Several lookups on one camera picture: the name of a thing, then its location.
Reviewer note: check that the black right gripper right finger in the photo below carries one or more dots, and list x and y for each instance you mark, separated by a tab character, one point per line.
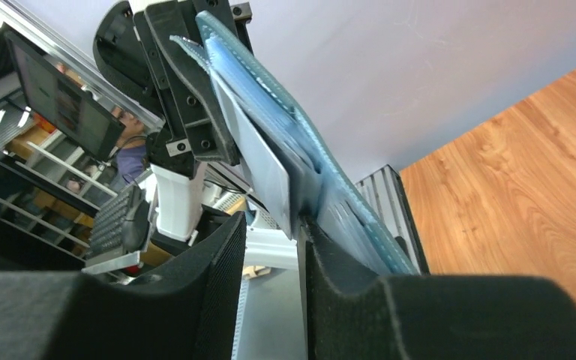
352	313

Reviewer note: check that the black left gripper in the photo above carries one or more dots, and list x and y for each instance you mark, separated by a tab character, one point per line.
152	52

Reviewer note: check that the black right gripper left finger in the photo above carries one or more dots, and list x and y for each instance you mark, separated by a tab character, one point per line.
183	309

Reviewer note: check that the blue leather card holder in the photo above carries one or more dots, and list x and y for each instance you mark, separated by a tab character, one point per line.
318	187

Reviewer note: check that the white card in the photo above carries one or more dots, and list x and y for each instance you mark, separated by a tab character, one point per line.
261	167

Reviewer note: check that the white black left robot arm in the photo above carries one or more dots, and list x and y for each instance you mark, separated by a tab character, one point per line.
179	197

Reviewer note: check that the black computer keyboard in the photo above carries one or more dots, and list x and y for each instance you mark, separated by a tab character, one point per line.
119	234

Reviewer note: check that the seated person in background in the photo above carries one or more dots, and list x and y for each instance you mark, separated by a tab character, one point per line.
132	152

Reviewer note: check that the computer monitor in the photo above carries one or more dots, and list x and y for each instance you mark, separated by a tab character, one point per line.
60	101

